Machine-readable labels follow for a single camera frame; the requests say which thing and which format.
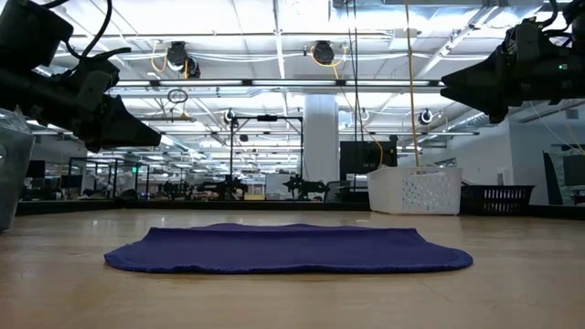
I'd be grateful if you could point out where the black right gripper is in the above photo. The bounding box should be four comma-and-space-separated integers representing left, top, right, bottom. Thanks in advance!
440, 43, 585, 124

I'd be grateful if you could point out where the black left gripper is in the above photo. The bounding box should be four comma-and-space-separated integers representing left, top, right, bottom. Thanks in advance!
0, 48, 163, 154

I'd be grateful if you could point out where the grey plastic bin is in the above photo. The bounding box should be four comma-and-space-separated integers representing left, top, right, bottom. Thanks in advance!
0, 108, 36, 233

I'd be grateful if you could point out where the black monitor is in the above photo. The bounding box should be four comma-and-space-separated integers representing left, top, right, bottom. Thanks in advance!
562, 154, 585, 186
26, 159, 47, 178

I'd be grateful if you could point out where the black perforated plastic basket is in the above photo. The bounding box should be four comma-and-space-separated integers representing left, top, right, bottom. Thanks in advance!
460, 184, 536, 215

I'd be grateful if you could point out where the white perforated plastic basket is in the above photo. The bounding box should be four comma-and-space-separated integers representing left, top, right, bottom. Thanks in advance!
367, 165, 463, 216

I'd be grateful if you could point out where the dark upright panel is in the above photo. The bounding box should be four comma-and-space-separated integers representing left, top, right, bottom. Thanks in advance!
542, 150, 564, 206

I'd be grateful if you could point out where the black cabinet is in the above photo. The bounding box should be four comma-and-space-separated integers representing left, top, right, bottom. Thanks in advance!
339, 140, 399, 181

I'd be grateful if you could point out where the white round pillar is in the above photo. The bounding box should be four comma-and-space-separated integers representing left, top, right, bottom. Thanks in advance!
303, 93, 341, 184

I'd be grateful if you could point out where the long white light strip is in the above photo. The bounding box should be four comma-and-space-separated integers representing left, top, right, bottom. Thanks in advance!
113, 79, 444, 88

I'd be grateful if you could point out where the dark blue cloth mat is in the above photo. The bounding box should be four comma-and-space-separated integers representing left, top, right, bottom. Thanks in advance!
103, 221, 474, 275

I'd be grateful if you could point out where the silver ventilation duct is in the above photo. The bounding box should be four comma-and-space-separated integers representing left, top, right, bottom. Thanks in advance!
450, 109, 493, 132

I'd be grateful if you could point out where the yellow hanging cable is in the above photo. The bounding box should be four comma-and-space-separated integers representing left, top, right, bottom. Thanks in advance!
404, 0, 420, 168

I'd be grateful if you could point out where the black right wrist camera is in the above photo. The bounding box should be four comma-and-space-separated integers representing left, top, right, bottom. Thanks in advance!
501, 16, 549, 63

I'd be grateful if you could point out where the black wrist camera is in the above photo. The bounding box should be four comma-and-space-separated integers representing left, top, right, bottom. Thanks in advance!
501, 16, 549, 63
0, 0, 75, 70

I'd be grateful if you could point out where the black aluminium table frame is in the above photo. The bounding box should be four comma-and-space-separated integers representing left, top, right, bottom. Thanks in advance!
16, 199, 585, 219

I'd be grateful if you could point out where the black left wrist cable loop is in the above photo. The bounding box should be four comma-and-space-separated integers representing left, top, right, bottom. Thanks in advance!
43, 0, 114, 59

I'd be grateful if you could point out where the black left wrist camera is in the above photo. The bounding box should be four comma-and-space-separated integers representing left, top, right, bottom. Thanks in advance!
0, 0, 75, 70

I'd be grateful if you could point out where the black gantry frame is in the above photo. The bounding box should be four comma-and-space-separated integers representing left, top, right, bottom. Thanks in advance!
229, 114, 304, 201

